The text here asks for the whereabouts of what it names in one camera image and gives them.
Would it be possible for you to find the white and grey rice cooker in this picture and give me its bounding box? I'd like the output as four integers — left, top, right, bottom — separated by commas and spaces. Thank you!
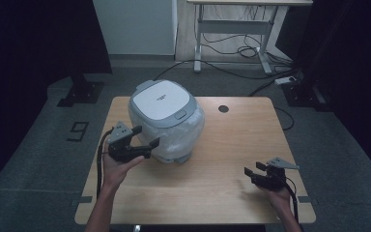
128, 79, 207, 164

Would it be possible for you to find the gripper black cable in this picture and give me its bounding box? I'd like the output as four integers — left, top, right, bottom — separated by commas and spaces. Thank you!
284, 176, 304, 232
95, 127, 115, 199

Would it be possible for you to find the dark curtain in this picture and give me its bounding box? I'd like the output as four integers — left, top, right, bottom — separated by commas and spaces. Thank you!
0, 0, 113, 197
274, 0, 371, 177

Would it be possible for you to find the black looped floor cable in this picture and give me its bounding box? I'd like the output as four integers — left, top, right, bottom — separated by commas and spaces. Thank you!
274, 106, 295, 131

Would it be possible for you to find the person's right hand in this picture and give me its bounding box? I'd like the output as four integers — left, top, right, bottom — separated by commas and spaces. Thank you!
260, 185, 293, 211

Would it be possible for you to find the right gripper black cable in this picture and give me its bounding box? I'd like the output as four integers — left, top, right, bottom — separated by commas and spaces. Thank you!
284, 176, 304, 232

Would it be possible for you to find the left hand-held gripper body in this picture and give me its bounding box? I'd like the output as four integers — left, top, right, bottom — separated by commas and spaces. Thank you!
106, 121, 153, 163

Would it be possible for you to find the long black floor cable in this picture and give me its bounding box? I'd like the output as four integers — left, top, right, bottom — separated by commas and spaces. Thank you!
153, 59, 299, 81

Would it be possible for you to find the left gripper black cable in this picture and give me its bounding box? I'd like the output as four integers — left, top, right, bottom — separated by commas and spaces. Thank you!
95, 127, 115, 199

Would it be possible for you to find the white power strip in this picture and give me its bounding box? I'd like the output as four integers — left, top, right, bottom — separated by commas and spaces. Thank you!
273, 75, 298, 86

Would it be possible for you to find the black stand base plate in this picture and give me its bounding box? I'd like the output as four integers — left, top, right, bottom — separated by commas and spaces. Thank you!
281, 80, 332, 113
56, 74, 105, 108

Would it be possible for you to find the person's left hand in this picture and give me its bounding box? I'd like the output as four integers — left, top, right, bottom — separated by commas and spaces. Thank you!
101, 143, 146, 191

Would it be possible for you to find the white desk frame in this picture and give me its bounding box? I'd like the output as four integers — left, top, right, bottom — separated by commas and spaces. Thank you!
186, 0, 314, 75

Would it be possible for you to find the coiled black cable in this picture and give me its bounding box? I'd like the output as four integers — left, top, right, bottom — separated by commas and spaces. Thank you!
237, 45, 259, 59

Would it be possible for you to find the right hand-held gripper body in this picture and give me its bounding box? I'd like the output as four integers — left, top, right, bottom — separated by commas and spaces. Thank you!
252, 157, 300, 192

